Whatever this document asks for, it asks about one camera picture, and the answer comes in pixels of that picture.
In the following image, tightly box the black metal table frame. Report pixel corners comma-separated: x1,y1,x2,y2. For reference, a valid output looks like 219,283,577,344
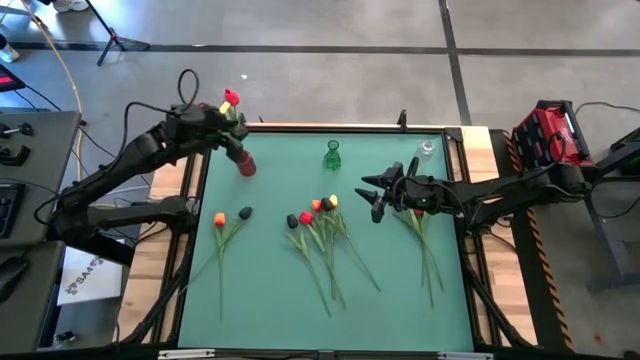
114,122,536,360

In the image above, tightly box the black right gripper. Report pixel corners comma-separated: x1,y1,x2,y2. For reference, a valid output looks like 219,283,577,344
354,157,451,224

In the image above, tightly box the white printed sign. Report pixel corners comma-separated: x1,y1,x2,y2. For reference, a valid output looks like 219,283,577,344
56,245,125,307

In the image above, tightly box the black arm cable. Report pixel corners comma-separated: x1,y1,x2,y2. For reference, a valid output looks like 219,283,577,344
391,130,571,226
123,68,201,156

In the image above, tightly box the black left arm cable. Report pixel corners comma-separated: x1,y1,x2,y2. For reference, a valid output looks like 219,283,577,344
123,68,201,156

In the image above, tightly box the person's white shoe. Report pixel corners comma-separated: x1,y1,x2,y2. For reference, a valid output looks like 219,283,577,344
0,33,21,64
52,0,90,13

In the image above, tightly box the black device with red display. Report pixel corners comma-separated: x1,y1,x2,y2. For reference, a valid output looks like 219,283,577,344
0,63,26,94

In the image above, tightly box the black handle clamp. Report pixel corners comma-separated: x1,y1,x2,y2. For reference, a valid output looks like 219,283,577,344
0,144,31,167

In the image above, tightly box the yellow cable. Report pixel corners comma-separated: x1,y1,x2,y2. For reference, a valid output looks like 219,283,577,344
19,0,84,224

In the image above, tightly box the clear glass vase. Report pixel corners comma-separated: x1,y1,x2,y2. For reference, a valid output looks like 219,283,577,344
414,139,437,164

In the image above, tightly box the black lever knob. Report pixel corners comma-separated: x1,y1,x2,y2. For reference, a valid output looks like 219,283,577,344
0,122,35,140

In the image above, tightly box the red ribbed vase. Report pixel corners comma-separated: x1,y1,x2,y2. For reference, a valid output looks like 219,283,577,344
235,149,258,178

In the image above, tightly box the dark metal equipment stand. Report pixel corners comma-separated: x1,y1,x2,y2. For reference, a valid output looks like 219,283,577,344
582,127,640,292

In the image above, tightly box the green glass vase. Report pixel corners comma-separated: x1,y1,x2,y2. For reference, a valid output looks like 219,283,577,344
322,139,343,172

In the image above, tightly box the green table mat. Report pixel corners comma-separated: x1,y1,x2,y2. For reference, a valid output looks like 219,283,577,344
178,132,475,352

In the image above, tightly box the red and black tool case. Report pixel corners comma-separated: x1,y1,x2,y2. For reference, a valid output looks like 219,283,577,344
510,98,596,169

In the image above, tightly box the grey side desk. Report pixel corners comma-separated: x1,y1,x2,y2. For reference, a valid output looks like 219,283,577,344
0,110,82,354

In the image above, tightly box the black keyboard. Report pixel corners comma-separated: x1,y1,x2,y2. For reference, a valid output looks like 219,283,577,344
0,182,26,239

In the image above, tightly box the black hazard striped base plate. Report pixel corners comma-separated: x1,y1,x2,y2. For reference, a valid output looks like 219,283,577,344
492,128,576,354

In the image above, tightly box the white edge clip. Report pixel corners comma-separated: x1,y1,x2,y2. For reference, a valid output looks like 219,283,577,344
438,351,495,360
158,348,216,360

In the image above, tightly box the black computer mouse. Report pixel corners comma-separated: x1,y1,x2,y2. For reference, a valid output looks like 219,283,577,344
0,256,30,304

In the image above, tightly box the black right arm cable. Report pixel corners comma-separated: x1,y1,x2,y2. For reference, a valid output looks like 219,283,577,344
391,130,571,226

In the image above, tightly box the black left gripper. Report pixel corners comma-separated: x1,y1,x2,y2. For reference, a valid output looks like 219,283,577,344
164,102,249,161

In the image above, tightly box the black tripod stand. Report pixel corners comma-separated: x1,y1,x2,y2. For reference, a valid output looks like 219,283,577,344
83,0,151,67

